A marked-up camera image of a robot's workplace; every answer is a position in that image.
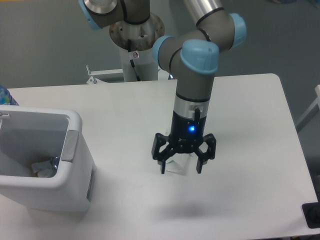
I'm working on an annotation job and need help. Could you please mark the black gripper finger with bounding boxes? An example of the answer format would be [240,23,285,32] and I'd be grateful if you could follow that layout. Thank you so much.
[151,133,181,174]
[193,133,217,174]

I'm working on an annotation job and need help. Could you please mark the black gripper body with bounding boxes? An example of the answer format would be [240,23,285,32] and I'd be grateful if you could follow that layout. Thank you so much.
[168,110,206,153]

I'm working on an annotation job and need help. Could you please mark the white paper carton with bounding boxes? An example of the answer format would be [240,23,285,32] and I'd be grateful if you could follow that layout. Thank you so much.
[165,153,194,176]

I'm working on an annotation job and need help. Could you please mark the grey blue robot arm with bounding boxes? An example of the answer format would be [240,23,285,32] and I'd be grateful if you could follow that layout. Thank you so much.
[79,0,247,173]

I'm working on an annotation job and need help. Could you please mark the trash inside trash can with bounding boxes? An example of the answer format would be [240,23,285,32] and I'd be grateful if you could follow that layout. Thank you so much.
[31,156,61,178]

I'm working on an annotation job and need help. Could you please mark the white plastic trash can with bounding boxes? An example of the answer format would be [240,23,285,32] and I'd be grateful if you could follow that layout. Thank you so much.
[0,105,96,212]

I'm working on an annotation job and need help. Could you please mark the black clamp on table edge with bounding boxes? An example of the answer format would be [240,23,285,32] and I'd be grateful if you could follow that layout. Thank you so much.
[302,202,320,229]

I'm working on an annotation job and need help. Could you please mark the blue patterned bottle at edge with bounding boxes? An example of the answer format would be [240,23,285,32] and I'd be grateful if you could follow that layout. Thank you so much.
[0,85,19,106]

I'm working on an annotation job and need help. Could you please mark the white pedestal base brackets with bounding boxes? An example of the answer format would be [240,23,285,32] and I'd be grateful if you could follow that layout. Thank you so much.
[85,65,174,85]

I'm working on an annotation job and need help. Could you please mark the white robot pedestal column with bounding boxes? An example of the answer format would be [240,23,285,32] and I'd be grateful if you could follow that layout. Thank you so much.
[109,13,165,82]

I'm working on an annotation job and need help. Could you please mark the black cable on pedestal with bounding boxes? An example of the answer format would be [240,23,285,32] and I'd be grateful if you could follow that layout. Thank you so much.
[126,39,141,82]

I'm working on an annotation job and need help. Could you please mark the white frame at right edge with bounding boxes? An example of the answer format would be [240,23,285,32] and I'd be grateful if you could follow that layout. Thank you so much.
[295,84,320,133]

